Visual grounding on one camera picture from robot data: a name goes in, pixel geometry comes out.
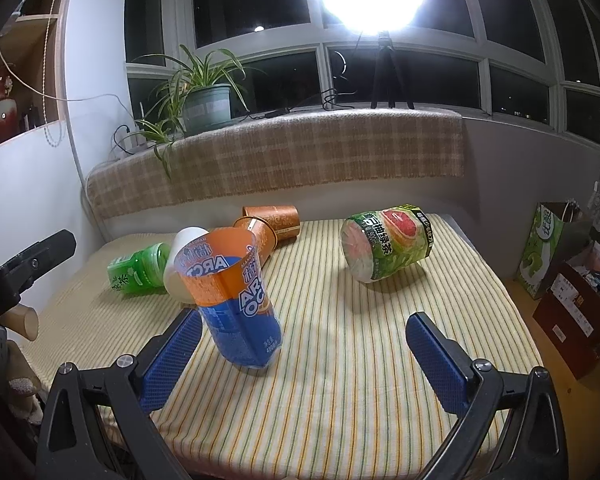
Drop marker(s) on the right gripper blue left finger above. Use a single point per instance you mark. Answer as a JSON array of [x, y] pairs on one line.
[[162, 361]]

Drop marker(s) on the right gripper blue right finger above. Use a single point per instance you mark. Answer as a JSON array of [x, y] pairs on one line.
[[444, 362]]

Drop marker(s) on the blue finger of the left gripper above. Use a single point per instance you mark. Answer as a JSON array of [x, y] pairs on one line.
[[21, 271]]

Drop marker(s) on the blue orange Arctic Ocean cup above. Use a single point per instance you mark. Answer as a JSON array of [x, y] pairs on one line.
[[222, 271]]

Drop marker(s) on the white plastic cup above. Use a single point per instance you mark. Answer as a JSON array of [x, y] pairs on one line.
[[172, 280]]

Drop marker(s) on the grapefruit green tea cup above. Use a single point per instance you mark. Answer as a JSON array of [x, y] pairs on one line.
[[377, 244]]

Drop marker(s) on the front orange paper cup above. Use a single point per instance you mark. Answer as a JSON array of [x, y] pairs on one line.
[[265, 235]]

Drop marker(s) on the orange paper cup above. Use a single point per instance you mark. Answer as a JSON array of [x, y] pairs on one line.
[[265, 235], [283, 219]]

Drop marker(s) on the rear orange paper cup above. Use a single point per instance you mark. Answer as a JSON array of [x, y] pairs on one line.
[[283, 219]]

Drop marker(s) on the white gloved left hand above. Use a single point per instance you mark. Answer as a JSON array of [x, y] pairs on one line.
[[19, 385]]

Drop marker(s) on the striped yellow cushion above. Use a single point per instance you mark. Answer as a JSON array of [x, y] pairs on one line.
[[344, 398]]

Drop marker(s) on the green paper bag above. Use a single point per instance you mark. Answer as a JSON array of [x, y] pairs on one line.
[[559, 231]]

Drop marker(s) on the dark red box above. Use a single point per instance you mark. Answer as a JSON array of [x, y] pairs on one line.
[[569, 311]]

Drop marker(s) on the checkered beige blanket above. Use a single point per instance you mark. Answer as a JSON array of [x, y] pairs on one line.
[[285, 152]]

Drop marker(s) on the potted spider plant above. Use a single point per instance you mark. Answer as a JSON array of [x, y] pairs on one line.
[[193, 100]]

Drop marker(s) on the black light tripod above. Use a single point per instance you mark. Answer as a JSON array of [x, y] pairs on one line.
[[389, 80]]

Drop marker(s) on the white charger with cable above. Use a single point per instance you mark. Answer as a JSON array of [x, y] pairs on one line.
[[126, 142]]

